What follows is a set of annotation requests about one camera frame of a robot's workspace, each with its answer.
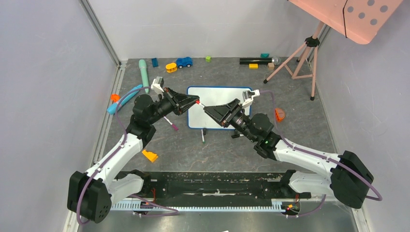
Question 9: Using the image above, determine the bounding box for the black tube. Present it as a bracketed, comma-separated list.
[239, 58, 274, 65]

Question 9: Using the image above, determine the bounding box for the yellow toy block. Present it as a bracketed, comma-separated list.
[142, 149, 159, 163]

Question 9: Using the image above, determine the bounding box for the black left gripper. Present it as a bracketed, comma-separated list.
[148, 87, 200, 124]

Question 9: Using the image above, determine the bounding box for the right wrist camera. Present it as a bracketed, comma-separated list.
[242, 89, 260, 109]

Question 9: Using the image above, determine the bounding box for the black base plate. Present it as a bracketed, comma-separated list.
[90, 170, 312, 208]

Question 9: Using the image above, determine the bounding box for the dark blue block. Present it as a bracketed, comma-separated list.
[151, 58, 159, 68]

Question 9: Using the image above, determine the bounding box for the black cap marker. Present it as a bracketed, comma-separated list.
[231, 134, 243, 138]

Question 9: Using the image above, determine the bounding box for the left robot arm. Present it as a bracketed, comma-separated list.
[67, 87, 200, 225]

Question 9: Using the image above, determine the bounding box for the purple cap marker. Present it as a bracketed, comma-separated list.
[163, 116, 178, 131]

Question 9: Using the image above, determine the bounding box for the red cap marker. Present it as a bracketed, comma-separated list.
[196, 100, 205, 108]

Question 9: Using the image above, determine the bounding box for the large mint toy marker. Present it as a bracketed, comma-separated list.
[138, 59, 150, 94]

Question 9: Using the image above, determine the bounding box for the large blue toy marker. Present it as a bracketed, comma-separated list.
[106, 84, 143, 115]

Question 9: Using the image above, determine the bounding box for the green cap marker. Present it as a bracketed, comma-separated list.
[201, 129, 205, 144]

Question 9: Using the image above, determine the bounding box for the orange window toy block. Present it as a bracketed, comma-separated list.
[275, 108, 286, 122]

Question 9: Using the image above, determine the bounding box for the blue toy car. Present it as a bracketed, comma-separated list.
[176, 57, 193, 69]

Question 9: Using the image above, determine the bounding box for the clear ball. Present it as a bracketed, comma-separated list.
[272, 56, 281, 65]

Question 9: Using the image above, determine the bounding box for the pink tripod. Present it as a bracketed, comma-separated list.
[263, 21, 324, 101]

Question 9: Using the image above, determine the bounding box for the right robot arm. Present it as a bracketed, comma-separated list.
[203, 99, 374, 209]

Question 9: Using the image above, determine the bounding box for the yellow oval toy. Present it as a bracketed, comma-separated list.
[165, 62, 178, 73]

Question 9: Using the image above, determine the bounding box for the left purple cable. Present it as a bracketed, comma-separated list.
[76, 86, 180, 225]

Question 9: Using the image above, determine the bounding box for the pink perforated panel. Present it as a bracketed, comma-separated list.
[290, 0, 403, 44]

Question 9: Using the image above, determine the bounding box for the aluminium rail frame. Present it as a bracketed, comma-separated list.
[62, 0, 372, 232]

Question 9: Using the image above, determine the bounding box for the orange toy piece left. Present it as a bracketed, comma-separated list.
[110, 94, 121, 103]

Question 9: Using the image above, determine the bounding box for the wooden cube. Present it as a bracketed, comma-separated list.
[267, 63, 275, 70]

